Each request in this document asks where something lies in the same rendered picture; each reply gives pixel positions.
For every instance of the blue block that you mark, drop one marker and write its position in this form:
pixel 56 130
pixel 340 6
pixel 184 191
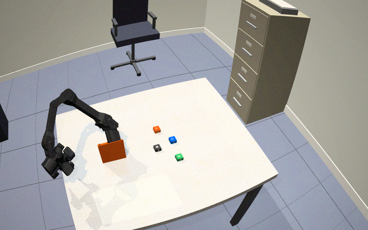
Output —
pixel 172 140

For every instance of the green block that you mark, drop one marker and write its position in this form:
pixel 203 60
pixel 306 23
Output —
pixel 179 157

